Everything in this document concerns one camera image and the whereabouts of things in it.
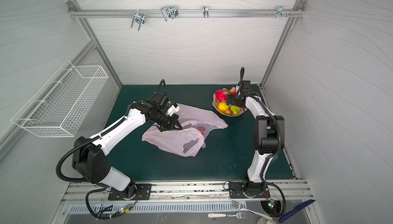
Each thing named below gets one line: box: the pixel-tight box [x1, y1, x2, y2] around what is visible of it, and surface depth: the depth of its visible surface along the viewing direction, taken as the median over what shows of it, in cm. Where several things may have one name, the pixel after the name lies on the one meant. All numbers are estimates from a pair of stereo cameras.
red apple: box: [230, 86, 237, 96], surface depth 109 cm
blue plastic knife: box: [278, 199, 316, 223], surface depth 70 cm
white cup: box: [256, 217, 277, 224], surface depth 63 cm
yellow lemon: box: [217, 102, 230, 111], surface depth 102 cm
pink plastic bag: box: [141, 103, 229, 158], surface depth 80 cm
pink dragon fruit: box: [215, 90, 229, 102], surface depth 103 cm
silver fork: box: [231, 199, 273, 220], surface depth 70 cm
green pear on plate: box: [229, 105, 241, 116], surface depth 99 cm
